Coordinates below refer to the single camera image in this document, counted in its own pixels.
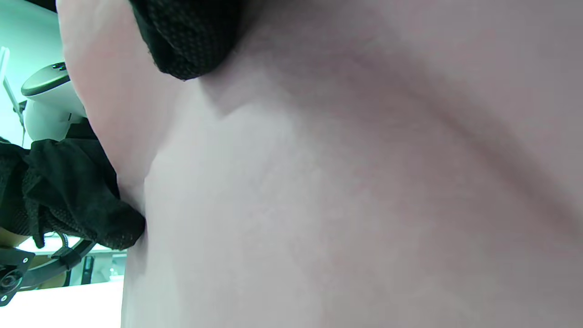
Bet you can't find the person's left hand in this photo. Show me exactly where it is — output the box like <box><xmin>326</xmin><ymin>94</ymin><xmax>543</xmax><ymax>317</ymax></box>
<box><xmin>0</xmin><ymin>119</ymin><xmax>146</xmax><ymax>250</ymax></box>

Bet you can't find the person's right hand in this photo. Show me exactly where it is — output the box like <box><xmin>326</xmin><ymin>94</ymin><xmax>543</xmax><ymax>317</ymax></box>
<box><xmin>129</xmin><ymin>0</ymin><xmax>244</xmax><ymax>81</ymax></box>

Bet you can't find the black white handheld controller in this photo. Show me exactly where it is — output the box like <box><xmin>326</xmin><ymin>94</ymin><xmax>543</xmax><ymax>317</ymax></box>
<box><xmin>20</xmin><ymin>61</ymin><xmax>88</xmax><ymax>143</ymax></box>

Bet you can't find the pink paper stack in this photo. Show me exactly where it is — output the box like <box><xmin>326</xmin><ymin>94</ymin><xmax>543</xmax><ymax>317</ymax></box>
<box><xmin>56</xmin><ymin>0</ymin><xmax>583</xmax><ymax>328</ymax></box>

